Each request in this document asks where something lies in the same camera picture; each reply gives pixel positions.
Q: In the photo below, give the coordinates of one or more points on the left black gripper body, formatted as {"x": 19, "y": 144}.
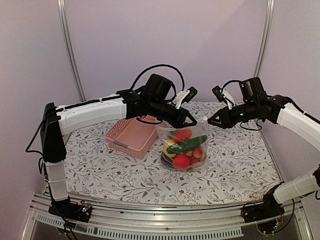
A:
{"x": 157, "y": 110}

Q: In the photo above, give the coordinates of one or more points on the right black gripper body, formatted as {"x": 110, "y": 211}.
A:
{"x": 250, "y": 113}

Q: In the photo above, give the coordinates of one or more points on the green toy cucumber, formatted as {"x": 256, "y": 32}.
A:
{"x": 190, "y": 144}

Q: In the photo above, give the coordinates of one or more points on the clear zip top bag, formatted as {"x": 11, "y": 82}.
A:
{"x": 166, "y": 133}

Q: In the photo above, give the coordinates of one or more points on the purple toy eggplant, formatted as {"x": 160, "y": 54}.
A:
{"x": 166, "y": 161}

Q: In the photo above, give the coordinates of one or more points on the pink plastic basket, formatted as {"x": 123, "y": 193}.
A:
{"x": 132, "y": 137}

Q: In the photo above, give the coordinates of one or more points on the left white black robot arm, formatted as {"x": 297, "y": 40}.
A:
{"x": 125, "y": 104}

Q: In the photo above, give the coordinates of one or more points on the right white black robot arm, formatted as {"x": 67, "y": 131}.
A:
{"x": 284, "y": 112}

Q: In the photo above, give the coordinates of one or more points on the floral patterned table mat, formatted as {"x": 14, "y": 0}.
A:
{"x": 238, "y": 168}

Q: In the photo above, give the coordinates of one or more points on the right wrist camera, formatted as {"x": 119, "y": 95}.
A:
{"x": 251, "y": 89}

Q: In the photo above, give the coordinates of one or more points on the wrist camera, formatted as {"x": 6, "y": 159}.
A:
{"x": 163, "y": 90}
{"x": 251, "y": 89}

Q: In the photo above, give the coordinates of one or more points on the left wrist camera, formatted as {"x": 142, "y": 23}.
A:
{"x": 163, "y": 90}

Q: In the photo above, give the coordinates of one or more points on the right aluminium frame post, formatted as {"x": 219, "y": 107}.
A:
{"x": 270, "y": 5}

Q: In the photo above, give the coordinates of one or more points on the aluminium frame post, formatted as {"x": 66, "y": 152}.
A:
{"x": 270, "y": 5}
{"x": 61, "y": 6}

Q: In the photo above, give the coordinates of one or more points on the front aluminium rail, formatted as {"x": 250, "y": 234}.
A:
{"x": 120, "y": 220}

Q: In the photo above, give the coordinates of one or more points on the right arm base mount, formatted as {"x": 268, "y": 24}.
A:
{"x": 267, "y": 216}

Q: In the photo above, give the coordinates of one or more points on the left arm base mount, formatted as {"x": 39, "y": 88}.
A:
{"x": 80, "y": 211}

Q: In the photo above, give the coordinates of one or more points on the left aluminium frame post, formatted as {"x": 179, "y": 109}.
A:
{"x": 61, "y": 6}

